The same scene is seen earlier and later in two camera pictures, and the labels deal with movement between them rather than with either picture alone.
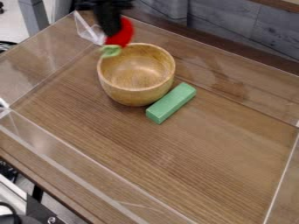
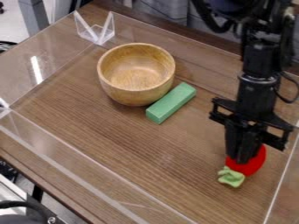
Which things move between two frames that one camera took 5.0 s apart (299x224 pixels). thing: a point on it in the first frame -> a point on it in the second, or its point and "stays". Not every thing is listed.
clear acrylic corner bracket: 91,33 stays
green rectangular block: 172,103 stays
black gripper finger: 109,12 -> 236,142
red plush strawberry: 121,38 -> 234,172
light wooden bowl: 137,76 stays
